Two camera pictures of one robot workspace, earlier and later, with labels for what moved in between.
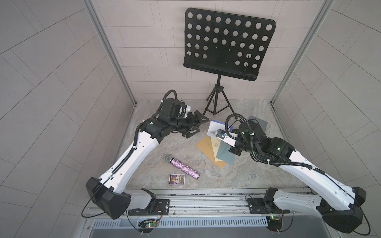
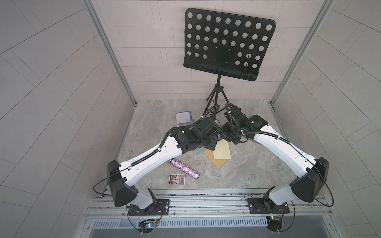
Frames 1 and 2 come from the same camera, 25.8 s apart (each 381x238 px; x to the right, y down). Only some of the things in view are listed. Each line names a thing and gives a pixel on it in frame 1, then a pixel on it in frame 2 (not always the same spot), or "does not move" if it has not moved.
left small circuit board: [148, 224] does not move
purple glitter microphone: [168, 158] does not move
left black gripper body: [182, 124] -> [208, 141]
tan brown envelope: [206, 147] does not move
